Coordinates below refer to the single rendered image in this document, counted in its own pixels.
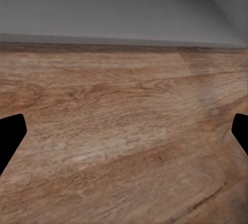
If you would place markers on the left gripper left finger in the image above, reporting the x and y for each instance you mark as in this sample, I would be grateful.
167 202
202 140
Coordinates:
12 131

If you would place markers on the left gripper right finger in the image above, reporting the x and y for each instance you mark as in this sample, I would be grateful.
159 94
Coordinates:
240 130

